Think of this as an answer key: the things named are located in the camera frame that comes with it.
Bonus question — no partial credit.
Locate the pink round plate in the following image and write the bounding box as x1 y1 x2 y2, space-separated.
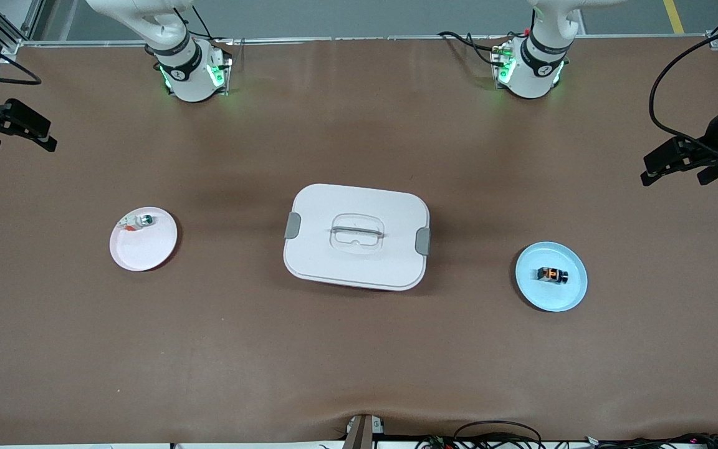
110 206 179 272

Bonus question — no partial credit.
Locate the light blue round plate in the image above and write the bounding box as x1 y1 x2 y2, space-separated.
515 241 588 313

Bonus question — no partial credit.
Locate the white lidded storage box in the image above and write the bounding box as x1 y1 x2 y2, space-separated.
283 183 432 292

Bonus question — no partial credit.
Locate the brown table mat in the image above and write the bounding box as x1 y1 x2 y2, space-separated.
0 37 718 445

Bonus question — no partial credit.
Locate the green push button switch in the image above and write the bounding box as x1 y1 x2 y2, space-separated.
118 213 155 233

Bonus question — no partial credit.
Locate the black arm base cable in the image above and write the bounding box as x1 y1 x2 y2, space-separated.
175 6 235 46
437 30 503 66

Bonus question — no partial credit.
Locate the black cable bundle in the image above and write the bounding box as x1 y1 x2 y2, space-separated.
583 432 718 449

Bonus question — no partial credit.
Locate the black cable loop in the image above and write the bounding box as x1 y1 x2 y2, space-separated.
452 421 543 449

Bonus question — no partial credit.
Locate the brown post with bracket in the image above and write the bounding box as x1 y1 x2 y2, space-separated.
343 413 386 449

